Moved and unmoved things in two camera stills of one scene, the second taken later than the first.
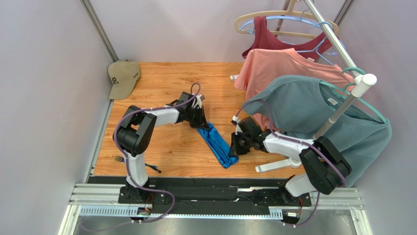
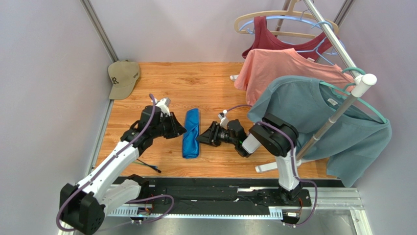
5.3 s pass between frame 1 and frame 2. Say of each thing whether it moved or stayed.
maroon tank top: stayed
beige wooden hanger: stayed
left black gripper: moved
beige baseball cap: stayed
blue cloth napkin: moved
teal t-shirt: stayed
